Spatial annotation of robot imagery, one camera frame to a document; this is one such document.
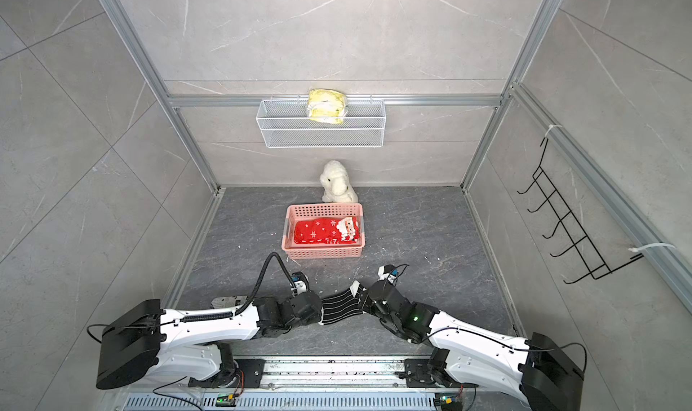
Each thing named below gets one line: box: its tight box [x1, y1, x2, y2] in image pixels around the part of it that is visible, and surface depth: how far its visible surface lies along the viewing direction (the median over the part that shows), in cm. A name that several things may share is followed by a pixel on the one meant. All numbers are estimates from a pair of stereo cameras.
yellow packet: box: [307, 88, 346, 125], surface depth 88 cm
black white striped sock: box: [318, 280, 366, 327], surface depth 84 cm
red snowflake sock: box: [293, 217, 360, 245], surface depth 101 cm
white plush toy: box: [319, 160, 359, 203], surface depth 100 cm
